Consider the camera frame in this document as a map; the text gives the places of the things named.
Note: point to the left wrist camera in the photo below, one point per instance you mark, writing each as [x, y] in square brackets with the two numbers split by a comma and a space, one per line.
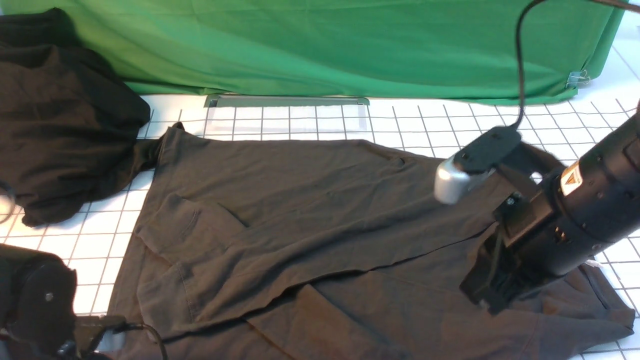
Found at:
[99, 334]

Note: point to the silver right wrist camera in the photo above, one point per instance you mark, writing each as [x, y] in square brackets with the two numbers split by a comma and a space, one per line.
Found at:
[473, 164]

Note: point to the black cloth pile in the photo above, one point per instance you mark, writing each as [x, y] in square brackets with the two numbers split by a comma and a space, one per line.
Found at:
[69, 124]

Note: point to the gray long-sleeved shirt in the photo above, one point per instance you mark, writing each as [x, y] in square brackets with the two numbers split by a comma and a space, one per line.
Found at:
[333, 250]

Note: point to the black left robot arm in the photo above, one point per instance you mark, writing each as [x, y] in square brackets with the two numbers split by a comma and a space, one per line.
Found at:
[37, 292]

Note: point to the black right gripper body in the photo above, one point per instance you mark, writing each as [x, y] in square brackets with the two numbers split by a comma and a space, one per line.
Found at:
[519, 257]

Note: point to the metal binder clip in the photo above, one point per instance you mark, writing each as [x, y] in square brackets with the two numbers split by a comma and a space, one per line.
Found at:
[577, 79]

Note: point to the white neck hang tag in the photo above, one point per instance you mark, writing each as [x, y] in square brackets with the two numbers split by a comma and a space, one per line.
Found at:
[594, 263]

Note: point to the green backdrop cloth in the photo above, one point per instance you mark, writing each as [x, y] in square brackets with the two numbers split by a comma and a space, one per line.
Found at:
[443, 49]

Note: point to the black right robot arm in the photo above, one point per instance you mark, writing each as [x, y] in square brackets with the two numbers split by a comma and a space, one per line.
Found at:
[597, 197]

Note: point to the gray metal bar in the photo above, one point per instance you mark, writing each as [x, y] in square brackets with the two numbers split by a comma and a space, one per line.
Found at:
[261, 101]

